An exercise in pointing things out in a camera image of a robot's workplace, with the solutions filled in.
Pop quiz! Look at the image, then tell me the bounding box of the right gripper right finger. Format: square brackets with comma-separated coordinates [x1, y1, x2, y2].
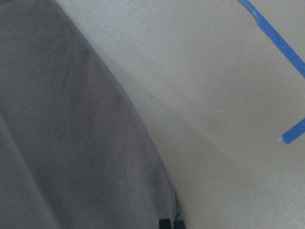
[174, 219, 185, 229]

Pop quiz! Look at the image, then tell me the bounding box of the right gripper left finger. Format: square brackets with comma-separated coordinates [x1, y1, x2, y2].
[159, 219, 170, 229]

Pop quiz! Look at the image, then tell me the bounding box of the dark brown t-shirt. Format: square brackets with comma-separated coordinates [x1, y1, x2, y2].
[0, 0, 176, 229]

